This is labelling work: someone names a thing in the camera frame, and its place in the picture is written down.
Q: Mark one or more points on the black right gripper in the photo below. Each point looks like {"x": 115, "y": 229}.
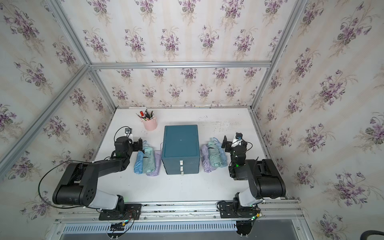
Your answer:
{"x": 226, "y": 143}

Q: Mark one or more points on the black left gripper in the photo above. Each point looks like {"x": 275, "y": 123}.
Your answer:
{"x": 139, "y": 145}

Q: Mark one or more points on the blue umbrella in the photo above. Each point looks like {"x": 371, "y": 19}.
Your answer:
{"x": 138, "y": 166}
{"x": 224, "y": 159}

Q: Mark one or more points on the green umbrella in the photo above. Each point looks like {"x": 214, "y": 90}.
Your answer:
{"x": 214, "y": 155}
{"x": 149, "y": 163}

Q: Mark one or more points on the teal drawer cabinet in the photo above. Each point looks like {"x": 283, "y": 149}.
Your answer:
{"x": 181, "y": 150}

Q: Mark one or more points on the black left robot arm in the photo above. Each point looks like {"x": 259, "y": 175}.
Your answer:
{"x": 78, "y": 186}

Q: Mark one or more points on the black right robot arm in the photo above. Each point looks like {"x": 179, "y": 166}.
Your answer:
{"x": 262, "y": 176}

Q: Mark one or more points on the left purple folded umbrella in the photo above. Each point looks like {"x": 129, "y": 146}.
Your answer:
{"x": 158, "y": 160}

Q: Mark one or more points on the purple folded umbrella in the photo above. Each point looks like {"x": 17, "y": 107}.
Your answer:
{"x": 206, "y": 160}
{"x": 158, "y": 160}

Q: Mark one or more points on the right purple folded umbrella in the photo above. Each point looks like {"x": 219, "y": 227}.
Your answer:
{"x": 206, "y": 160}

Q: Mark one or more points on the pink pen holder cup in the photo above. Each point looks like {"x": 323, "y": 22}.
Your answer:
{"x": 150, "y": 125}

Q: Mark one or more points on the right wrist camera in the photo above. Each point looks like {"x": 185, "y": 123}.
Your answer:
{"x": 238, "y": 137}

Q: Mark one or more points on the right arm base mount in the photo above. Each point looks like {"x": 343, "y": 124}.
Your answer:
{"x": 231, "y": 210}

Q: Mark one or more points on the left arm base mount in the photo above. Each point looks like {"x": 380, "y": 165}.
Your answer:
{"x": 130, "y": 211}

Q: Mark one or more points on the aluminium rail beam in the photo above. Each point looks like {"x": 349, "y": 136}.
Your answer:
{"x": 208, "y": 211}

